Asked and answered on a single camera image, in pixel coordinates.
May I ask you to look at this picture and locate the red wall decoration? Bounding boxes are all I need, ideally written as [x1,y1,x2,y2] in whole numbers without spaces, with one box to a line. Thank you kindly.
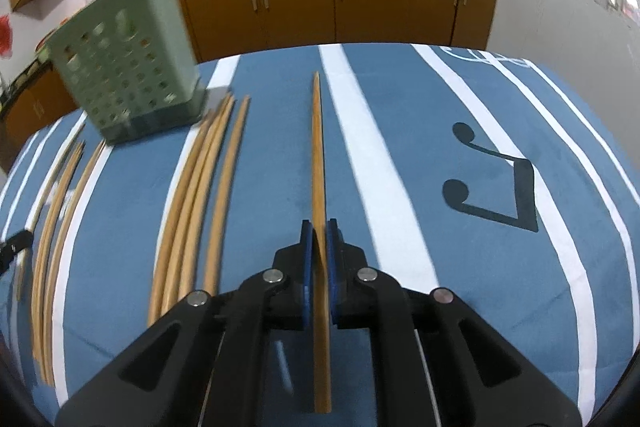
[0,14,13,58]

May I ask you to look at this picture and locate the brown lower kitchen cabinets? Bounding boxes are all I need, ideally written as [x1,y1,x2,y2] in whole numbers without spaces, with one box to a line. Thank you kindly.
[6,0,497,143]

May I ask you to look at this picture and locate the wooden chopstick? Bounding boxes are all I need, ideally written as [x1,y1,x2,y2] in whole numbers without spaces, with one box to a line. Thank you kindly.
[311,72,332,414]
[30,141,85,371]
[13,114,86,301]
[159,94,230,317]
[146,109,215,326]
[203,95,250,296]
[177,94,235,299]
[42,140,105,386]

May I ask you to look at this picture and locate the blue striped tablecloth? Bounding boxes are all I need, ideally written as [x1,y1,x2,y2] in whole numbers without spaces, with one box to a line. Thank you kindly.
[1,43,639,419]

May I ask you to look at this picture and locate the green perforated utensil holder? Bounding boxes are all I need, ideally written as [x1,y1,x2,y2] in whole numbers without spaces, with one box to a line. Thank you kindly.
[43,0,205,144]

